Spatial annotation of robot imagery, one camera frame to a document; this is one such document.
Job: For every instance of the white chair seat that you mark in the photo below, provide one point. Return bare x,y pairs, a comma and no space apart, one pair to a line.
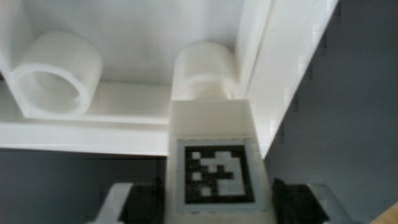
139,30

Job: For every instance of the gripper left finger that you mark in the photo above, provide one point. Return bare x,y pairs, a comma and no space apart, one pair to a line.
133,203

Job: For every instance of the white L-shaped fence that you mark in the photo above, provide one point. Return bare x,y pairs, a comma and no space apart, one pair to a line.
293,30

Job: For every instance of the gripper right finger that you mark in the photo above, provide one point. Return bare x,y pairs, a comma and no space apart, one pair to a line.
306,204

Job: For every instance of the white short chair leg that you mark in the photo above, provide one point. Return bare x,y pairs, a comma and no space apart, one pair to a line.
217,188

